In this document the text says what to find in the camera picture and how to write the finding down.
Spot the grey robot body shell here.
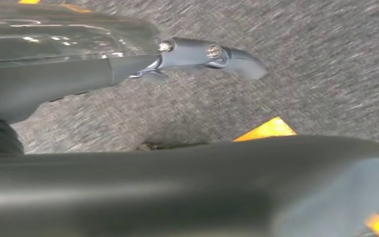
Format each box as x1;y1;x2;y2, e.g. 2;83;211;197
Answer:
0;135;379;237

